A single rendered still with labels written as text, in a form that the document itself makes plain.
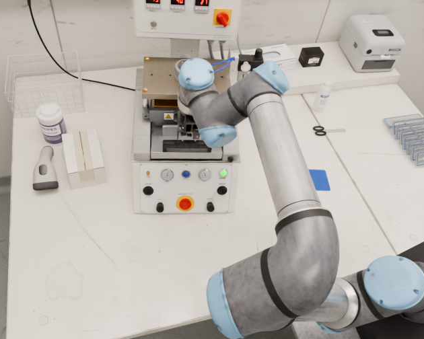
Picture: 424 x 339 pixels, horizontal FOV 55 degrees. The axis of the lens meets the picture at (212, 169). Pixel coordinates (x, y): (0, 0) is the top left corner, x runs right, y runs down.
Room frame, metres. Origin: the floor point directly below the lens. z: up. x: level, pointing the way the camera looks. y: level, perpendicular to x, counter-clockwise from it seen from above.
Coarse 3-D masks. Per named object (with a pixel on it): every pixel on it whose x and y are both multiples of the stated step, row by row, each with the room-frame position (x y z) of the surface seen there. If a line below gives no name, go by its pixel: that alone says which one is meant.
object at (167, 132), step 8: (152, 104) 1.01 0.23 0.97; (152, 128) 0.90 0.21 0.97; (160, 128) 0.91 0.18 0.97; (168, 128) 0.88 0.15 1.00; (176, 128) 0.89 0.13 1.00; (152, 136) 0.87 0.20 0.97; (160, 136) 0.88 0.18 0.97; (168, 136) 0.88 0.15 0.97; (176, 136) 0.89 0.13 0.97; (184, 136) 0.89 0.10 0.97; (200, 136) 0.90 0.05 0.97; (152, 144) 0.84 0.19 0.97; (160, 144) 0.84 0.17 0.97; (152, 152) 0.81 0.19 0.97; (160, 152) 0.81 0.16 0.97; (168, 152) 0.81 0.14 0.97; (176, 152) 0.82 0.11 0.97; (184, 152) 0.82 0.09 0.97; (192, 152) 0.83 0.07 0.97; (200, 152) 0.83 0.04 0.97; (216, 152) 0.84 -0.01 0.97
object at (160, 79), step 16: (144, 64) 1.04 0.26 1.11; (160, 64) 1.05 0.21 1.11; (176, 64) 1.02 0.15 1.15; (224, 64) 1.10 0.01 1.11; (144, 80) 0.96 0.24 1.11; (160, 80) 0.97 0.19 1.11; (176, 80) 0.99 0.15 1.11; (224, 80) 1.02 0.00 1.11; (144, 96) 0.90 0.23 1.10; (160, 96) 0.91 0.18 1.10; (176, 96) 0.92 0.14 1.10
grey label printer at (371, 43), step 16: (352, 16) 1.81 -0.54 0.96; (368, 16) 1.82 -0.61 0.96; (384, 16) 1.84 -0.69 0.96; (352, 32) 1.74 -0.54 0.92; (368, 32) 1.68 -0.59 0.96; (384, 32) 1.70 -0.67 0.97; (352, 48) 1.69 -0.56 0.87; (368, 48) 1.61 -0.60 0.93; (384, 48) 1.63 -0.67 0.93; (400, 48) 1.65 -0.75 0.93; (352, 64) 1.65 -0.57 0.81; (368, 64) 1.61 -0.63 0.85; (384, 64) 1.64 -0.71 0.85
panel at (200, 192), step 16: (144, 176) 0.78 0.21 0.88; (160, 176) 0.79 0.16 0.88; (176, 176) 0.80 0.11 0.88; (192, 176) 0.80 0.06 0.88; (224, 176) 0.82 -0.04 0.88; (160, 192) 0.76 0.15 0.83; (176, 192) 0.77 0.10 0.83; (192, 192) 0.78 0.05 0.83; (208, 192) 0.79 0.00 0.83; (144, 208) 0.73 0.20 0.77; (176, 208) 0.75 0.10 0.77; (192, 208) 0.76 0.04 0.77; (224, 208) 0.78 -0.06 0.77
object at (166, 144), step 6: (162, 144) 0.82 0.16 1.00; (168, 144) 0.81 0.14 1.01; (174, 144) 0.82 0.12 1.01; (180, 144) 0.82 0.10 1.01; (186, 144) 0.82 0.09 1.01; (192, 144) 0.83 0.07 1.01; (198, 144) 0.83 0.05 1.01; (204, 144) 0.84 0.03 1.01; (162, 150) 0.81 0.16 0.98; (210, 150) 0.84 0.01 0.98
